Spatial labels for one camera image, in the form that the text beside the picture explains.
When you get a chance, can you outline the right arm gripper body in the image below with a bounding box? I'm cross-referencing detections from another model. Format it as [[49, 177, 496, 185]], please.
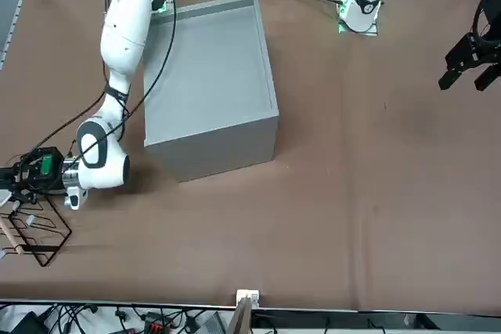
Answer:
[[18, 145, 67, 196]]

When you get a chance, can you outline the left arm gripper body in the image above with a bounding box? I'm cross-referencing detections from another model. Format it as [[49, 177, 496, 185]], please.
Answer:
[[471, 0, 501, 65]]

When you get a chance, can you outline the gray drawer cabinet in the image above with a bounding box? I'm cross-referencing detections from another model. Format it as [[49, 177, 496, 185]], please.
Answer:
[[139, 0, 279, 183]]

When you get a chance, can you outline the red black electronic module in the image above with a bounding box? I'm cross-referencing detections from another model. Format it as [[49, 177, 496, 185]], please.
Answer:
[[141, 312, 174, 334]]

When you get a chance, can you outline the ribbed power supply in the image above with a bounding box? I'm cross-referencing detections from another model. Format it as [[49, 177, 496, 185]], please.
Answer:
[[197, 311, 229, 334]]

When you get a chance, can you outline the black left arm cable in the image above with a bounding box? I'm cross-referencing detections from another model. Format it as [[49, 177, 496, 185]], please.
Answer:
[[470, 0, 495, 48]]

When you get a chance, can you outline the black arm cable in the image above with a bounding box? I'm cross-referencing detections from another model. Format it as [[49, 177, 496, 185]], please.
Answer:
[[0, 0, 177, 167], [470, 0, 495, 48]]

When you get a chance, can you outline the black wire cup rack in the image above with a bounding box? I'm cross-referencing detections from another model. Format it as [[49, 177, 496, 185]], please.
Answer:
[[0, 192, 74, 268]]

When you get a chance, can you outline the gray ribbed rail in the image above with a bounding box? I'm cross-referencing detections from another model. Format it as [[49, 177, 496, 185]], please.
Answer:
[[0, 0, 25, 71]]

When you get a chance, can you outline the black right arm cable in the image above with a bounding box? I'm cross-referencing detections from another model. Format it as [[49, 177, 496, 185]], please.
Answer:
[[0, 0, 177, 167]]

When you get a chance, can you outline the white post bracket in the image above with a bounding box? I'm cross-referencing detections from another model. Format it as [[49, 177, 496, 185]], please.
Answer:
[[236, 289, 261, 311]]

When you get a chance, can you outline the aluminium profile post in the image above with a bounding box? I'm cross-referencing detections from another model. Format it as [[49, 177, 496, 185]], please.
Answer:
[[228, 295, 254, 334]]

